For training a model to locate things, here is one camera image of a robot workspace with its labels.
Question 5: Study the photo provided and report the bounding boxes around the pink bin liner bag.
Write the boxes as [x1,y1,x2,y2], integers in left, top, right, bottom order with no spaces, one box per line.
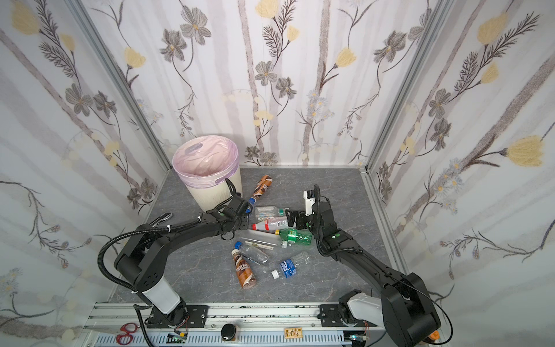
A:
[172,135,239,189]

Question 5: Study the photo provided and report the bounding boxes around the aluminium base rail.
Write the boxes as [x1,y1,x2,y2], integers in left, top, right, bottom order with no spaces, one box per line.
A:
[79,302,391,347]

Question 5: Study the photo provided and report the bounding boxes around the clear bottle green cap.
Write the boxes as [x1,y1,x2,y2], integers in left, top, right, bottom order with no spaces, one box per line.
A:
[254,206,286,221]

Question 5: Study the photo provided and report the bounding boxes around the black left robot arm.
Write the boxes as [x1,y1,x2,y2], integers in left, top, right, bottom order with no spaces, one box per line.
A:
[97,179,249,328]

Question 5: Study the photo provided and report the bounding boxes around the small pepsi bottle blue cap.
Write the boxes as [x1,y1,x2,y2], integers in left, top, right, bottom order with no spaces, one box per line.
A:
[245,197,257,214]

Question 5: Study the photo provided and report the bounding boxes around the clear square bottle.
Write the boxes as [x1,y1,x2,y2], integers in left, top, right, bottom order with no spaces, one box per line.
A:
[238,230,282,250]

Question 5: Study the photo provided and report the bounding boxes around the black round knob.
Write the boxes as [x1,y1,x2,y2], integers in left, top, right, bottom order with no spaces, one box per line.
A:
[221,323,237,342]

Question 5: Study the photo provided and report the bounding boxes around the brown coffee bottle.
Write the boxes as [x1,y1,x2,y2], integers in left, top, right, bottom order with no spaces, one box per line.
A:
[249,175,273,205]
[231,249,257,289]

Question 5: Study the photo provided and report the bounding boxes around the clear bottle blue label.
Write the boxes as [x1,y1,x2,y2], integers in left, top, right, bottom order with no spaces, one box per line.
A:
[271,252,311,280]

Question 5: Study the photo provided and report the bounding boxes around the cream plastic waste bin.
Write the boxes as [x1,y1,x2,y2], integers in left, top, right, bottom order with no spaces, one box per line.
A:
[186,169,243,211]

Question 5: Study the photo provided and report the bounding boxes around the brown coffee bottle near bin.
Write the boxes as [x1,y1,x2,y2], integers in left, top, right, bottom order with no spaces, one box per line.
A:
[249,175,273,205]

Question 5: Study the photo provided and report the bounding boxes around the brown coffee bottle front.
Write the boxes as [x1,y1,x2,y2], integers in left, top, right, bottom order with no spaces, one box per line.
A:
[231,249,257,289]

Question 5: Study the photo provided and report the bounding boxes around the red scissors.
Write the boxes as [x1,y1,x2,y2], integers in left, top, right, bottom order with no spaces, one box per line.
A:
[116,322,139,346]

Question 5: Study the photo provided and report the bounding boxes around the green plastic bottle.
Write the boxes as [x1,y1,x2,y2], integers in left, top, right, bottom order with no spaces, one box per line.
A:
[275,228,313,246]

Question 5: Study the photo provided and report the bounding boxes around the clear bottle blue cap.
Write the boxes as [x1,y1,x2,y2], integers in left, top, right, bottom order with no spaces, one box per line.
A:
[234,241,270,265]

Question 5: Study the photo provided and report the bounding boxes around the clear bottle red cap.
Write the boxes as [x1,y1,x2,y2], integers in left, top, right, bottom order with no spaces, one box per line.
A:
[251,216,289,231]

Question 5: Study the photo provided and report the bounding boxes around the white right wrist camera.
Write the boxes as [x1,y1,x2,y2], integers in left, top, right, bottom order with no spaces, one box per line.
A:
[303,189,315,216]

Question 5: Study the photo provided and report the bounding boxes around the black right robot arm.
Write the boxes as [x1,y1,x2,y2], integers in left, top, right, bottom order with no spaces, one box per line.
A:
[287,185,452,346]

